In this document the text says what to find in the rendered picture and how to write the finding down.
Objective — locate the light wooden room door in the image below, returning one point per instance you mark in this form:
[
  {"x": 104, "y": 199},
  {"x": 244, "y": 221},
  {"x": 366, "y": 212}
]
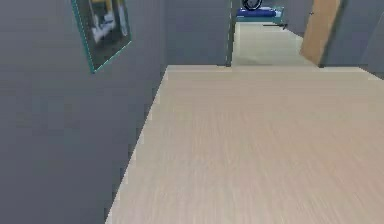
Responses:
[{"x": 318, "y": 31}]

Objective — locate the teal bed with blue cover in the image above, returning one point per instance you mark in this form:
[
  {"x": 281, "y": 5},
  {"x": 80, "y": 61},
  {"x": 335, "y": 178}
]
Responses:
[{"x": 258, "y": 14}]

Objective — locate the teal framed wall picture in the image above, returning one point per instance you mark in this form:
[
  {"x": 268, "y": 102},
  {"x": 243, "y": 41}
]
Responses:
[{"x": 105, "y": 30}]

